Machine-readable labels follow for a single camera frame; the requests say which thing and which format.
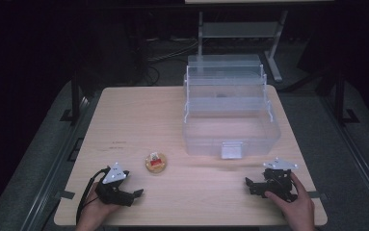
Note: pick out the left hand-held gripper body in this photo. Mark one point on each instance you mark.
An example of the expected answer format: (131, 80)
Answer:
(112, 179)

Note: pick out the person's left hand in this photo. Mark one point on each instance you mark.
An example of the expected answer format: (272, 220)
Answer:
(99, 208)

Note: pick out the grey tape strip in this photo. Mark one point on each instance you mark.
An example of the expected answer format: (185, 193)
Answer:
(317, 195)
(65, 194)

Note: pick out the metal frame rail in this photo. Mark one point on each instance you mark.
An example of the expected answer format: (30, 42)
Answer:
(60, 160)
(355, 150)

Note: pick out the clear plastic tiered storage box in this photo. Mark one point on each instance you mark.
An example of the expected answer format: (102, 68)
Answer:
(230, 109)

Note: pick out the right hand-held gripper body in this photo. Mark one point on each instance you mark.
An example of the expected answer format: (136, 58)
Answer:
(280, 179)

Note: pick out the black metal post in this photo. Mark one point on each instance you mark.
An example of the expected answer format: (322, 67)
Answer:
(75, 96)
(341, 99)

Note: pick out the round yellow snack packet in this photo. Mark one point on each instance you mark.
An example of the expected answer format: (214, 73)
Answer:
(155, 162)

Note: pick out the grey metal stand with shelf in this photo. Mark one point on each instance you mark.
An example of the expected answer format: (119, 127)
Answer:
(240, 30)

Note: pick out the person's right hand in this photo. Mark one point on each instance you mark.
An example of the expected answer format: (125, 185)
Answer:
(296, 205)

